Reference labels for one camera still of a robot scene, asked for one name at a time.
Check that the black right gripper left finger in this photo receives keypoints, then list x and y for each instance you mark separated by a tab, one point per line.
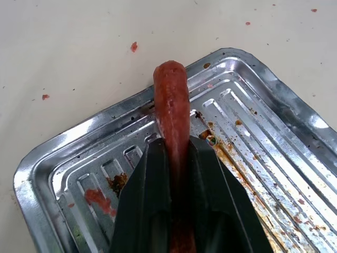
142	200

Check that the silver metal baking tray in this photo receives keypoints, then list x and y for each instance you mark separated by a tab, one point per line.
263	147

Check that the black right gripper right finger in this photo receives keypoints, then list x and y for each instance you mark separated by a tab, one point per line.
221	205

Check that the red sausage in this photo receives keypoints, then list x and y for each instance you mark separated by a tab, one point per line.
172	105

